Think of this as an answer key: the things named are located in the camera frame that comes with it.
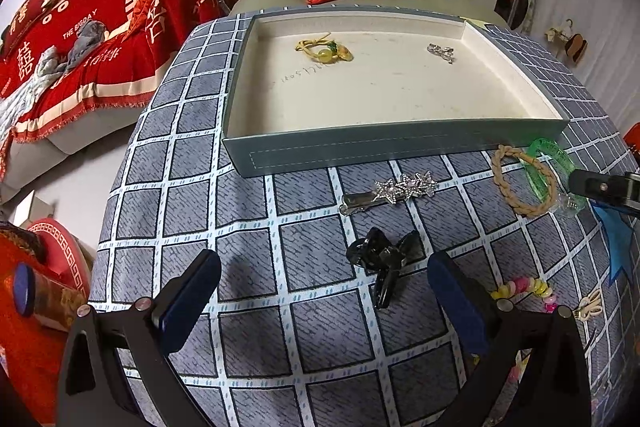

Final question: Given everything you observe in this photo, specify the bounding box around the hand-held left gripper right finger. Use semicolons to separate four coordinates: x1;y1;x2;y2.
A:
427;251;593;427

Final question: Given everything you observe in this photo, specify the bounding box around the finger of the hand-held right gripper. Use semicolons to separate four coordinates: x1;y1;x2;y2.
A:
569;169;640;217

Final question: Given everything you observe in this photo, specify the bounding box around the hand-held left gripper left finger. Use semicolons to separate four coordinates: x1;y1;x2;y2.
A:
56;249;223;427

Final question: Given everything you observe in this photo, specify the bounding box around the green translucent bangle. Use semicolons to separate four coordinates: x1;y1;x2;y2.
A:
519;137;588;214

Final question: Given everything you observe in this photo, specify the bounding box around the pink yellow bead bracelet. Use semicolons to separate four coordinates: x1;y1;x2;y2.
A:
490;276;558;314

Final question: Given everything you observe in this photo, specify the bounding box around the black claw hair clip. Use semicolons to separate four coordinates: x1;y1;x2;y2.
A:
346;227;426;310

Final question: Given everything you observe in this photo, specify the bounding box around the tan braided hair tie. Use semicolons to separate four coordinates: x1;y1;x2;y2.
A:
490;144;558;217

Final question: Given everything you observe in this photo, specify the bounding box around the cream hair clip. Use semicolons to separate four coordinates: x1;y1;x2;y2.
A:
572;289;603;323

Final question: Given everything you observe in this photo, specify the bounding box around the silver star hair clip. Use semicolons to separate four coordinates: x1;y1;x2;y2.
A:
339;169;440;217

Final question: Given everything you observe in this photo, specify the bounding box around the grey jewelry tray cream lining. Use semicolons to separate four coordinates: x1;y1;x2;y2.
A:
221;7;571;178

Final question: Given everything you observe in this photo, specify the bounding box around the cylinder can blue lid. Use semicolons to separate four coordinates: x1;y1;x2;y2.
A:
10;262;86;333

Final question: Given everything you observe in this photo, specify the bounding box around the white box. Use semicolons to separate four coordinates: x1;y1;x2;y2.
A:
10;189;38;228

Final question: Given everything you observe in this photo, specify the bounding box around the beige sofa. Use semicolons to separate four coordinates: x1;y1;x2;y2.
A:
0;57;171;208

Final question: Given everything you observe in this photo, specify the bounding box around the silver brooch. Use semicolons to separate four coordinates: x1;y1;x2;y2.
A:
426;42;457;65

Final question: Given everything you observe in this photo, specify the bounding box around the pale blue cloth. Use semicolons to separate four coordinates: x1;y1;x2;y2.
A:
0;47;68;142

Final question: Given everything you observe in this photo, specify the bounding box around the grey cloth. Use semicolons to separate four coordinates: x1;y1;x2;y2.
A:
65;22;108;70

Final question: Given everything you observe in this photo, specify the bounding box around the sofa with red blanket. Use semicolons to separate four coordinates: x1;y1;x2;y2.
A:
0;0;238;178

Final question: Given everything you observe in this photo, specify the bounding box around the wall ornament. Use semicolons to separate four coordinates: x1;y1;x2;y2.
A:
545;19;591;68

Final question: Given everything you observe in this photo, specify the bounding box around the yellow bead cord bracelet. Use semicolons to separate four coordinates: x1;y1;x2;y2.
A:
295;34;354;66

